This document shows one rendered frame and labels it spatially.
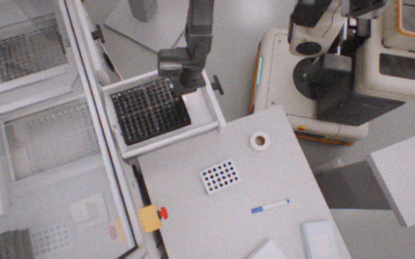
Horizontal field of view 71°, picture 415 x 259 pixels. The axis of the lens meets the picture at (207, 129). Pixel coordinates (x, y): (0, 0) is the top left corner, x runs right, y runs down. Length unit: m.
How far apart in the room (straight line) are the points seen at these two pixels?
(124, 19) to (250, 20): 0.89
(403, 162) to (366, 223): 0.85
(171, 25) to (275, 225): 1.54
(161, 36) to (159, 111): 1.20
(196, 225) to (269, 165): 0.34
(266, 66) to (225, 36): 0.51
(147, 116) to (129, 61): 1.16
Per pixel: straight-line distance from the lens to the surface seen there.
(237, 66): 2.05
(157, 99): 1.00
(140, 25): 2.17
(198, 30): 0.73
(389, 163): 1.28
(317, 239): 1.08
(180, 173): 1.05
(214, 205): 1.04
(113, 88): 1.03
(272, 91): 1.71
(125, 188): 0.84
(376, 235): 2.12
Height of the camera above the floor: 1.80
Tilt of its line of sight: 75 degrees down
